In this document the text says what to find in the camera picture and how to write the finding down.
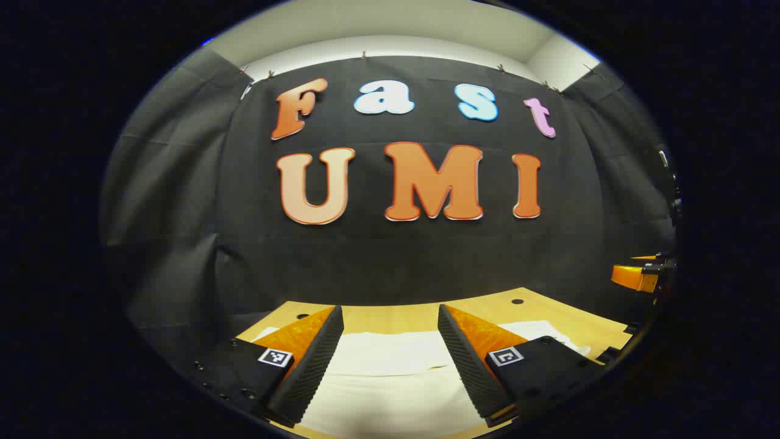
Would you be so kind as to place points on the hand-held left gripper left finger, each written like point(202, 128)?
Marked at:
point(311, 372)

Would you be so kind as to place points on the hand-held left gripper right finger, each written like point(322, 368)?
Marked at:
point(469, 372)

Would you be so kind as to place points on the black backdrop cloth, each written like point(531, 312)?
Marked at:
point(365, 262)

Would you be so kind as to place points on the white jeans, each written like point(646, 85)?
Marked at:
point(390, 390)

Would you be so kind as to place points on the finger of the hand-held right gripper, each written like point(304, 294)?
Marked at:
point(631, 277)

